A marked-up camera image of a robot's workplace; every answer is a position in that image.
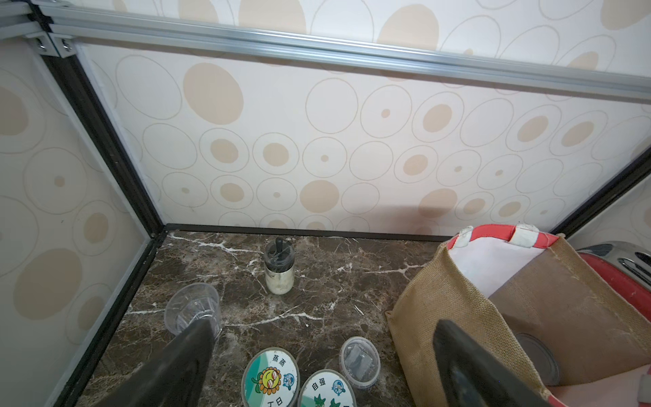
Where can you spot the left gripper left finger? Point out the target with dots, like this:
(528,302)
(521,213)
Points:
(173,378)

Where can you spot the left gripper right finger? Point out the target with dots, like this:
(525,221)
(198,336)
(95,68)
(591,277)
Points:
(470,376)

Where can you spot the seed jar sunflower label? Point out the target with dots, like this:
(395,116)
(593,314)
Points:
(272,378)

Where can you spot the red burlap canvas bag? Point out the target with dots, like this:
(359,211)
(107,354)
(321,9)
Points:
(494,281)

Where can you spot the small jar teal label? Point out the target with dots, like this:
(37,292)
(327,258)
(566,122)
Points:
(360,362)

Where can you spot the wide jar pineapple lid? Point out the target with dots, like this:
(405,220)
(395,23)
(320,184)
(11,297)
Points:
(327,388)

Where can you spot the wide jar white label top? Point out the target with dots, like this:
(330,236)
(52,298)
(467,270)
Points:
(542,358)

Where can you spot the clear plastic cup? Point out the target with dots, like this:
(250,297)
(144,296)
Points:
(195,302)

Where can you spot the glass sugar jar black lid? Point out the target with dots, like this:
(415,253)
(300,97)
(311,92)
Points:
(279,260)

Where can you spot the red silver toaster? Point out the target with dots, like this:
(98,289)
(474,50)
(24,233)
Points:
(626,268)

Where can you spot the horizontal aluminium rail back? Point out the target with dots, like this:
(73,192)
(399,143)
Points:
(101,24)

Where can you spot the aluminium rail left wall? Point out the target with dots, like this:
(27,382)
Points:
(22,19)

